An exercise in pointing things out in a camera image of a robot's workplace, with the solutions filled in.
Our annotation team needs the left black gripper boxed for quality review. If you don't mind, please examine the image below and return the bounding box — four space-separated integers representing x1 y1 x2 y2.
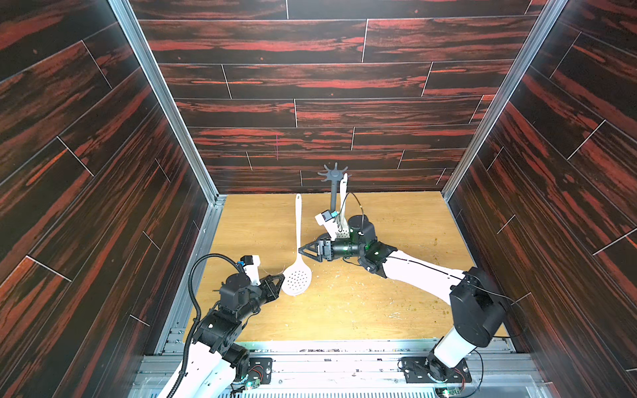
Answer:
234 273 285 324

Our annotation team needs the white teal skimmer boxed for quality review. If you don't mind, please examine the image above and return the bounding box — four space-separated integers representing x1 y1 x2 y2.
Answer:
336 173 349 238
282 194 312 296

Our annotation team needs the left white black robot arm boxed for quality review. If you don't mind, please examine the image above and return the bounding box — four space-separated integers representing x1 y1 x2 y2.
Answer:
159 274 285 397

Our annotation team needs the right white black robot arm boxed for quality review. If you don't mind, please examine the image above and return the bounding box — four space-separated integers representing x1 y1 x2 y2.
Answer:
298 215 511 382

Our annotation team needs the grey utensil rack stand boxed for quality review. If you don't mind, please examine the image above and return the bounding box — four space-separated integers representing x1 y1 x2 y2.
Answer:
317 163 348 212

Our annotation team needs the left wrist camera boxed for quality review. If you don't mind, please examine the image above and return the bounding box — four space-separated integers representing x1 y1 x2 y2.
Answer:
240 255 260 286

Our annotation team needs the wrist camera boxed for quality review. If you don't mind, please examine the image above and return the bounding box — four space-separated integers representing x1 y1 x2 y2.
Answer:
240 255 260 286
315 210 340 240

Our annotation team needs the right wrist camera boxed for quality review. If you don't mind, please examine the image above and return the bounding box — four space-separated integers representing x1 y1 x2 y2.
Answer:
315 210 340 240

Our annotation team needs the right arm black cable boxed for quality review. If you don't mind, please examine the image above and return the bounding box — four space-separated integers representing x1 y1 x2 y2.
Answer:
340 191 367 220

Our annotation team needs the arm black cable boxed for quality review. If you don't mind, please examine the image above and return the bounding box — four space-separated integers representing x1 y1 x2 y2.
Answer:
166 253 242 398
340 191 367 220

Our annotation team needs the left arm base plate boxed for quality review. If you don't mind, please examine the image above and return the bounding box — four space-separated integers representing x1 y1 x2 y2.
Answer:
234 357 273 387

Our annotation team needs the aluminium front rail frame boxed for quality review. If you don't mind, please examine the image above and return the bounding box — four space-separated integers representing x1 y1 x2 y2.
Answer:
126 339 553 398

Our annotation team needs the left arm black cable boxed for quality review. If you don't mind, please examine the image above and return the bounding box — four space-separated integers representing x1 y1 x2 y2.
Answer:
166 253 242 398

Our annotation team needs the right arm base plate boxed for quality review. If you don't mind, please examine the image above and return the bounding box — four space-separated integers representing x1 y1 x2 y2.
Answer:
397 357 472 384

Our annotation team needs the right aluminium corner post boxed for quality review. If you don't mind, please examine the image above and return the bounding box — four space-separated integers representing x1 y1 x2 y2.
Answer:
440 0 569 202

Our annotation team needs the aluminium corner post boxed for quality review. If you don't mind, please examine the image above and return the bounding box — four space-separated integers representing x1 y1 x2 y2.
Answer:
106 0 227 295
440 0 569 202

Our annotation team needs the left aluminium corner post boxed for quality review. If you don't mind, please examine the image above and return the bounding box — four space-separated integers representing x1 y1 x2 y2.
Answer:
106 0 227 295

